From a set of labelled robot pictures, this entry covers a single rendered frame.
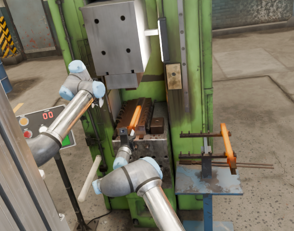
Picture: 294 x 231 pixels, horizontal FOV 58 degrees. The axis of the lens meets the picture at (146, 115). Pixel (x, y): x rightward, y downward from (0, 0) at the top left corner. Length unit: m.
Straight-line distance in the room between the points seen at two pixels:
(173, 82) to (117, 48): 0.43
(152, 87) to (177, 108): 0.40
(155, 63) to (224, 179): 0.99
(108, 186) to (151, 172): 0.19
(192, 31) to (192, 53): 0.13
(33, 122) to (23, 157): 1.36
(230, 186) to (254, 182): 1.10
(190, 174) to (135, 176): 0.74
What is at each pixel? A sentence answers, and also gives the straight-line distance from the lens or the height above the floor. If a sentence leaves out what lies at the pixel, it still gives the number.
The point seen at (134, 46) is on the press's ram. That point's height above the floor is 1.52.
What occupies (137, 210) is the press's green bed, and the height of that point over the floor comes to 0.21.
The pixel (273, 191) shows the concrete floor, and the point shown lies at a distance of 2.74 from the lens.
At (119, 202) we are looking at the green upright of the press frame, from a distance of 2.54.
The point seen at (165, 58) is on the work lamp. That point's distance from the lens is 1.68.
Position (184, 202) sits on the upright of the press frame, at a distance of 2.44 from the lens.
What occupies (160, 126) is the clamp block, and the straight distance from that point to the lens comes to 1.77.
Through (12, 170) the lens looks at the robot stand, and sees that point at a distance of 0.48.
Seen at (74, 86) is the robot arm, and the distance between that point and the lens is 1.27.
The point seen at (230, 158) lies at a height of 0.99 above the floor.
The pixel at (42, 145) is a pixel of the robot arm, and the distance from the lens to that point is 1.04.
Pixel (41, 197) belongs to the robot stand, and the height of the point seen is 1.57.
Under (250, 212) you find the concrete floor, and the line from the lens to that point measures 2.54.
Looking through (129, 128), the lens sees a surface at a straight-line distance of 1.70.
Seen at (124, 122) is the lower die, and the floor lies 0.99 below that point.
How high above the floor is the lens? 1.91
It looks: 29 degrees down
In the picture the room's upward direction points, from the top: 9 degrees counter-clockwise
